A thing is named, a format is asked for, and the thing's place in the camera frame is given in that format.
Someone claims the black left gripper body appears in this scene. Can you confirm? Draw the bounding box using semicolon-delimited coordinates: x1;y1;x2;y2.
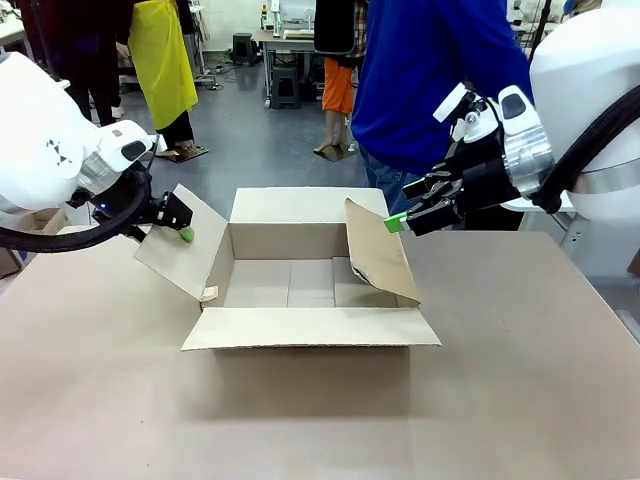
67;168;154;227

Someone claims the white desktop machine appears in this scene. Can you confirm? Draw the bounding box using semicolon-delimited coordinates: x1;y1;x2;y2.
261;0;317;39

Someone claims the dark plastic stool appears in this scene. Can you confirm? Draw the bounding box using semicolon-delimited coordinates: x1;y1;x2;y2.
231;31;259;67

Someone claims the brown cardboard carton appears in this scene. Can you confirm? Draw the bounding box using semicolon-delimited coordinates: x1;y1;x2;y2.
0;207;69;281

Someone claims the white workbench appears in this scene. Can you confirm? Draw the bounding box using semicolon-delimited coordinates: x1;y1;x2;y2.
0;20;27;57

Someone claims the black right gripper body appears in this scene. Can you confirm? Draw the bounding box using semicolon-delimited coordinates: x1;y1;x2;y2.
447;139;517;224

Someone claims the grey metal work table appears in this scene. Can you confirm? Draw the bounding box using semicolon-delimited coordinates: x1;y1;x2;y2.
253;27;322;109

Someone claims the person in orange shorts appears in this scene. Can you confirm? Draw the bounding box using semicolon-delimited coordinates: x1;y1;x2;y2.
312;0;370;154

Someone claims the person in blue sweater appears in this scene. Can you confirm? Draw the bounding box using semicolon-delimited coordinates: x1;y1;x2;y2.
349;0;534;217

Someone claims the person in dark clothes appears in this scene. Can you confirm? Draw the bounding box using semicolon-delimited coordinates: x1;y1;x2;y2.
19;0;132;127

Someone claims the person in yellow apron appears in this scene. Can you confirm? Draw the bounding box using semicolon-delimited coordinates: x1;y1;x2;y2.
114;0;207;161

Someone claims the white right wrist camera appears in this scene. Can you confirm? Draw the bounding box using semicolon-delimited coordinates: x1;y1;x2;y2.
431;82;502;147

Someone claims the dark floor mat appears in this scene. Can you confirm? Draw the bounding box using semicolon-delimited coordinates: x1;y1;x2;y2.
160;143;210;164

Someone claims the brown cardboard box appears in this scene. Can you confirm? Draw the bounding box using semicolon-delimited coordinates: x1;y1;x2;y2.
133;182;443;404

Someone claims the grey plastic stool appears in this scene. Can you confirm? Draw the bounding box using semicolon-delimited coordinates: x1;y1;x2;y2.
269;64;303;111

